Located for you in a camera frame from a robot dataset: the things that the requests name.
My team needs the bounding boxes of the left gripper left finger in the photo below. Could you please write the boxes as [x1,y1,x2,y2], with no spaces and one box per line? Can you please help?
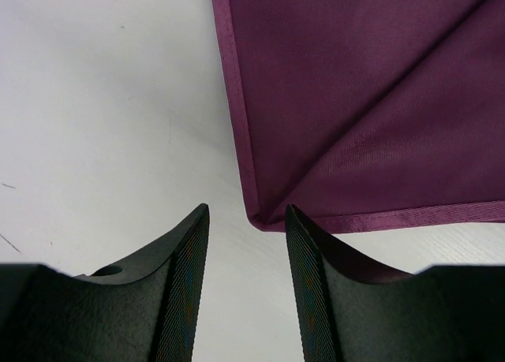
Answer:
[1,204,210,361]

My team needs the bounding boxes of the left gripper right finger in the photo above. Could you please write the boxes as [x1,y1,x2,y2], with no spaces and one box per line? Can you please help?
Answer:
[285,206,504,361]

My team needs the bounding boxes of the purple satin napkin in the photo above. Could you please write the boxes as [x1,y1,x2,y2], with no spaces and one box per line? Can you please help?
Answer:
[212,0,504,233]

